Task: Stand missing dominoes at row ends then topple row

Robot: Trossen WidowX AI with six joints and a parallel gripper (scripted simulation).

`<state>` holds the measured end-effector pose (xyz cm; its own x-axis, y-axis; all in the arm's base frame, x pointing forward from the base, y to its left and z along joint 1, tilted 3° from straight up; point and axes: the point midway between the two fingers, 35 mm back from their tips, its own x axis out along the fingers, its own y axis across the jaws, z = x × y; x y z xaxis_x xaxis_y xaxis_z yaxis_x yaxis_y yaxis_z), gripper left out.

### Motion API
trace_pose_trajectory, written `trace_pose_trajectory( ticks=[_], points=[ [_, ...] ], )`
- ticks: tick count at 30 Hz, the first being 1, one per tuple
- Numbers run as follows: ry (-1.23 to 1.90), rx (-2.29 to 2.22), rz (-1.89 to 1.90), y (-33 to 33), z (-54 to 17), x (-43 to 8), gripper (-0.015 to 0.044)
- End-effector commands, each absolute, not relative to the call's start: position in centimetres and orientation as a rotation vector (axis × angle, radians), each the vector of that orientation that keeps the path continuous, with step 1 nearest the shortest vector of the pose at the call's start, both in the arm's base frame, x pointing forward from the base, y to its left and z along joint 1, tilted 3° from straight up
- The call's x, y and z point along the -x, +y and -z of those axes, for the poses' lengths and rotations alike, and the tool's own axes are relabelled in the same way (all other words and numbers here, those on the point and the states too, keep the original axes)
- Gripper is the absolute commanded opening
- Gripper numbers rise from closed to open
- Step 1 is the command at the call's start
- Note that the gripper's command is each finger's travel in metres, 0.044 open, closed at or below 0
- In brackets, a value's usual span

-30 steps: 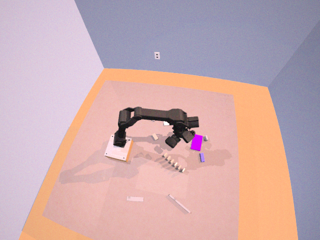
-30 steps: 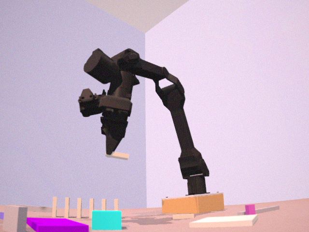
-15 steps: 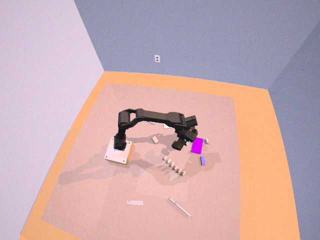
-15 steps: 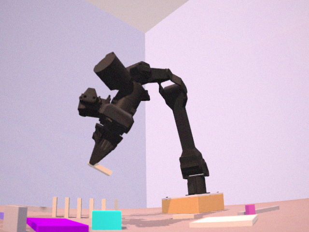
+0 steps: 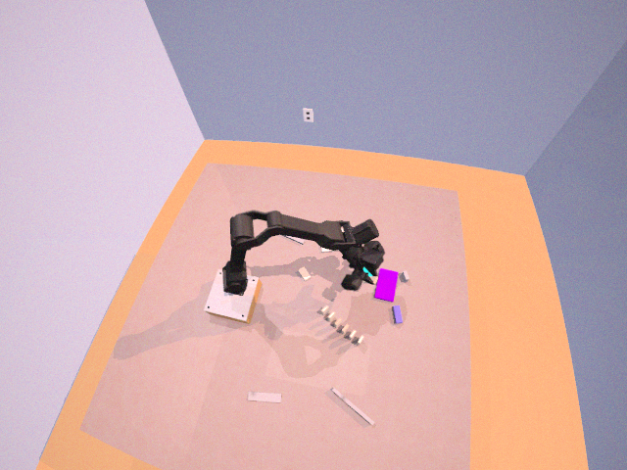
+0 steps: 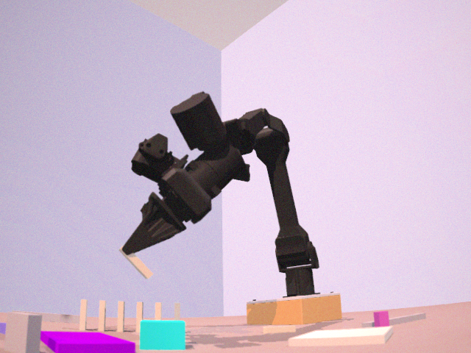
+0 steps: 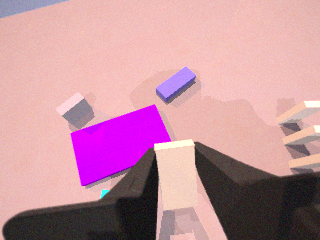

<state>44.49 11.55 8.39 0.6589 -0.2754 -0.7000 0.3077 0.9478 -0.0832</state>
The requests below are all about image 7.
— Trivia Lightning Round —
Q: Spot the magenta flat rectangular block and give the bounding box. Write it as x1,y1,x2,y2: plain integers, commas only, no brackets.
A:
71,104,172,186

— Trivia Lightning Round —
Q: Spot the purple rectangular block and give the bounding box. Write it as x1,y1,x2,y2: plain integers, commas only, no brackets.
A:
156,66,196,102

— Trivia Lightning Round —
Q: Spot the cyan rectangular block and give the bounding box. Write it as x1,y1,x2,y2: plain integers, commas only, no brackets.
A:
101,190,109,197

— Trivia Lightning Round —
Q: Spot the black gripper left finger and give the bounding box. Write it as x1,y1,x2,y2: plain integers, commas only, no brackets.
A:
2,147,159,240

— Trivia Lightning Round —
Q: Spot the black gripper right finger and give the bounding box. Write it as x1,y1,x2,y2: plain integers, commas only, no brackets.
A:
194,142,320,240

